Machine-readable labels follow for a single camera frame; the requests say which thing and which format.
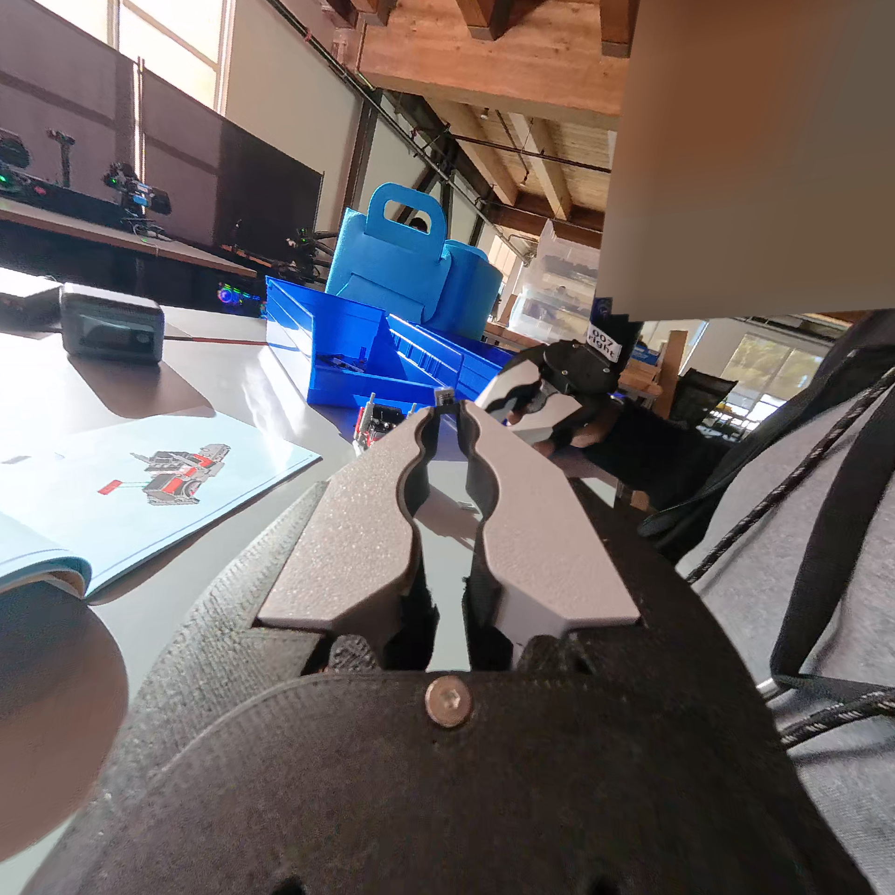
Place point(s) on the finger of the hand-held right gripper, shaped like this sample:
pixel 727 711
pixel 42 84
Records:
pixel 503 388
pixel 552 419

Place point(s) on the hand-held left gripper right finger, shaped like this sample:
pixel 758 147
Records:
pixel 559 559

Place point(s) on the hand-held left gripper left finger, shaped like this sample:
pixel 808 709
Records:
pixel 335 559

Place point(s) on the small black brick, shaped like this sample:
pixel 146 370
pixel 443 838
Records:
pixel 444 396

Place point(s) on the black red toy brick truck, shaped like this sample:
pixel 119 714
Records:
pixel 381 419

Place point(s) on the blue plastic parts bin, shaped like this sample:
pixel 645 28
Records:
pixel 349 370
pixel 447 356

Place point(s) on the light blue instruction booklet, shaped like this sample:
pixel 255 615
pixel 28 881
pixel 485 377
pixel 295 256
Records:
pixel 175 475

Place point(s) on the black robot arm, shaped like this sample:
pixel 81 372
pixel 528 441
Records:
pixel 307 245

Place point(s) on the person's right forearm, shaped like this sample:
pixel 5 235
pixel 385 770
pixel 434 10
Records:
pixel 664 454

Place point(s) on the grey desk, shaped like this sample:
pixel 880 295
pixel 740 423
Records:
pixel 231 391

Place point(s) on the person's right hand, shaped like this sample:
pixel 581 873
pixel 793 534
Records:
pixel 594 426

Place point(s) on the blue felt bag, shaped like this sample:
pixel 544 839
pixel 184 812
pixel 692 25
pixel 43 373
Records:
pixel 391 259

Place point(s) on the rainbow lit computer case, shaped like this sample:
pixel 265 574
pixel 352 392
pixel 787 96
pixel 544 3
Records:
pixel 234 292

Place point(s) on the dark grey cube device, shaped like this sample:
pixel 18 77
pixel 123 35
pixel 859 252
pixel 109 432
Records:
pixel 112 325

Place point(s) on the long wooden table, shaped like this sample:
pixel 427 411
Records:
pixel 126 241

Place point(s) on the black adapter box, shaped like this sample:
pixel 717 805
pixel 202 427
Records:
pixel 28 304

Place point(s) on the black wall screen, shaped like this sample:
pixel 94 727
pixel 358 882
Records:
pixel 273 203

